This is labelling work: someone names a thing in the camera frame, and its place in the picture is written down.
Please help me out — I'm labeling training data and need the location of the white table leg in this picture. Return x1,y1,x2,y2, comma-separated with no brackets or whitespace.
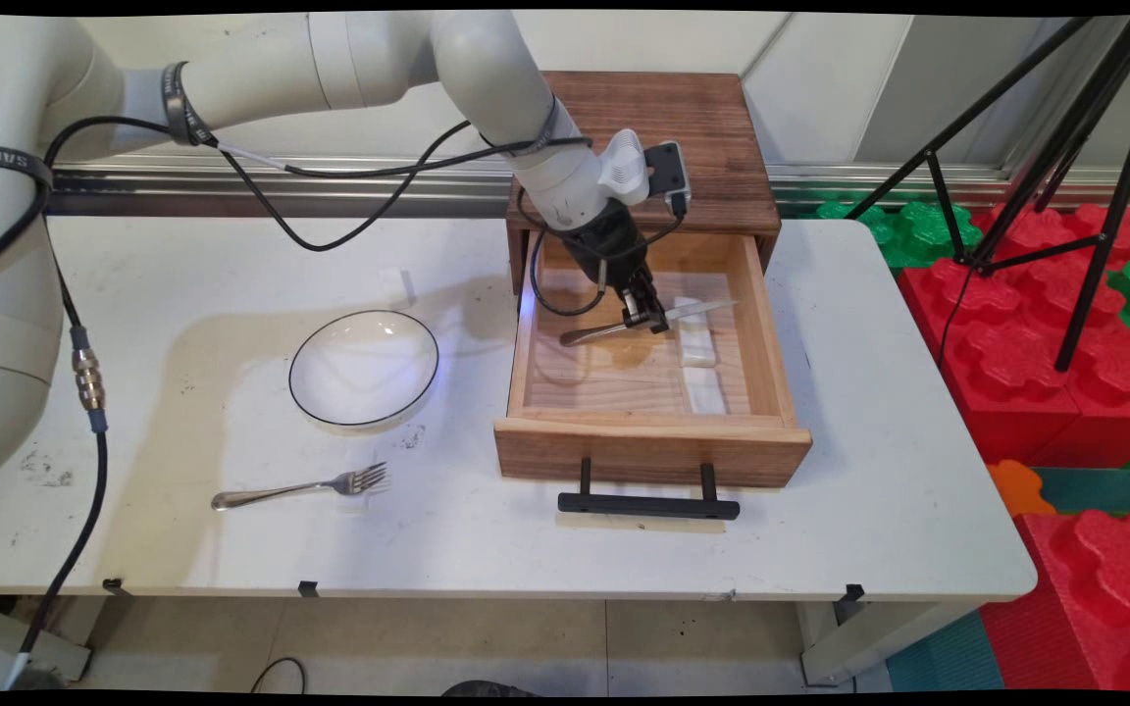
797,599,980,688

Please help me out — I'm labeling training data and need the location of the aluminium wall rail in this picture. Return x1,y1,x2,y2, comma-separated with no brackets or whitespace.
45,153,1130,220

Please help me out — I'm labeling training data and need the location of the white plate with dark rim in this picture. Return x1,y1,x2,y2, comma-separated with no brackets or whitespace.
287,309,441,430

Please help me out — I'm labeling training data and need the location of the serrated steel table knife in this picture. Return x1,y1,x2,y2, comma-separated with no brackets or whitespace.
559,298,742,348

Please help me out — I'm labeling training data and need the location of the dark wooden cabinet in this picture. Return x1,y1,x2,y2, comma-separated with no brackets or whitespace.
506,70,784,296

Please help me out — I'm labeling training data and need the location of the light wooden drawer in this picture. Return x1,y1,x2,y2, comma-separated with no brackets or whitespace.
493,228,814,490

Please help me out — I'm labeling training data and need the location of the long white cutlery rest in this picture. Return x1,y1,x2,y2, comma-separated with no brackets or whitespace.
672,295,720,369

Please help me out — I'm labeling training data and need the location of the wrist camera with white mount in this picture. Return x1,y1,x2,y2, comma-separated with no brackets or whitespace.
596,127,693,219

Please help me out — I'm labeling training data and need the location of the orange foam piece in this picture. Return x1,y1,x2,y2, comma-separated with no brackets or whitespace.
986,459,1057,520

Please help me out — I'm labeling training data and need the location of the short white cutlery rest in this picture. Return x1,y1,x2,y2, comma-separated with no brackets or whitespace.
682,366,730,417

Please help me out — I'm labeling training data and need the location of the black floor cable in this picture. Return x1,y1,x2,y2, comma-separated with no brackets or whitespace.
248,655,307,696

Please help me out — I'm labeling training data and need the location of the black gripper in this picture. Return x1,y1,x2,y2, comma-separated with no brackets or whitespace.
559,199,673,336

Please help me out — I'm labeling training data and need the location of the black tripod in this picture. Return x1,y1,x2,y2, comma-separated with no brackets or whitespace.
844,13,1130,375

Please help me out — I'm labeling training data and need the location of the large red foam block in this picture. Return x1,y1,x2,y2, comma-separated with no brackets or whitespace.
896,203,1130,471

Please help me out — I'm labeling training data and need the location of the steel dinner fork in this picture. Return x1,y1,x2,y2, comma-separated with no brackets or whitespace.
211,461,391,512

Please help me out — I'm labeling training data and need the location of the black drawer handle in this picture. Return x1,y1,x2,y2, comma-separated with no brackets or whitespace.
557,456,743,522

